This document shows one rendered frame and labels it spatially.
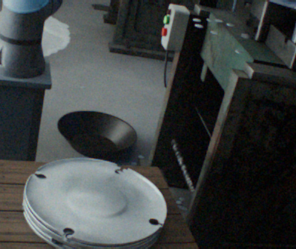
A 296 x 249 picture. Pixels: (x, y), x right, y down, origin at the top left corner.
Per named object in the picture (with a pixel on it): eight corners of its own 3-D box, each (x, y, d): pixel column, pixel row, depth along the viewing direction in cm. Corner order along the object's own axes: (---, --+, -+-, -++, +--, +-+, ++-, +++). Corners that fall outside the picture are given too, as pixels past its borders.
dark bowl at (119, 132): (55, 163, 192) (58, 146, 188) (53, 122, 218) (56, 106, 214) (139, 171, 197) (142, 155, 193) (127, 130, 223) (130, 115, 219)
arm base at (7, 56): (-13, 75, 138) (-9, 39, 133) (-10, 54, 151) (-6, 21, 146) (44, 81, 141) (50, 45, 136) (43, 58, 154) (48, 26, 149)
